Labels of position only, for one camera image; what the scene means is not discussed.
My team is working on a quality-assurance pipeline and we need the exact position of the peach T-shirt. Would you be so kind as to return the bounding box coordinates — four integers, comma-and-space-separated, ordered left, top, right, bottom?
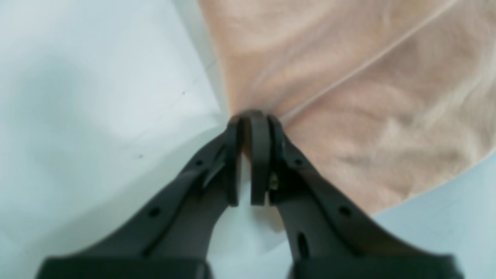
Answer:
199, 0, 496, 214

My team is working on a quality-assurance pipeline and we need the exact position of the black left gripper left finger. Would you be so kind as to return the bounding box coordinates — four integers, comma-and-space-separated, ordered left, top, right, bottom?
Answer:
37, 116, 243, 279

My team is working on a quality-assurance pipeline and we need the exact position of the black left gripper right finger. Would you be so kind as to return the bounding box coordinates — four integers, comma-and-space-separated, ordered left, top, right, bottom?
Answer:
243, 111, 464, 279

